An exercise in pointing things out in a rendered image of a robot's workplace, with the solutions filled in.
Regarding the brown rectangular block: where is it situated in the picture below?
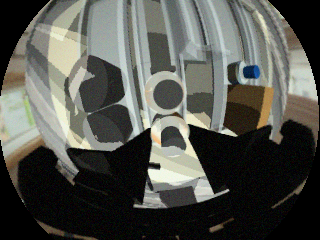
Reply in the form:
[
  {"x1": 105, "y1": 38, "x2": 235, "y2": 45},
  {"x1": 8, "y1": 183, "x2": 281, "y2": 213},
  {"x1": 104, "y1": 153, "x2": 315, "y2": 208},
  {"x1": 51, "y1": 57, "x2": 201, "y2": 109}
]
[{"x1": 223, "y1": 84, "x2": 275, "y2": 136}]

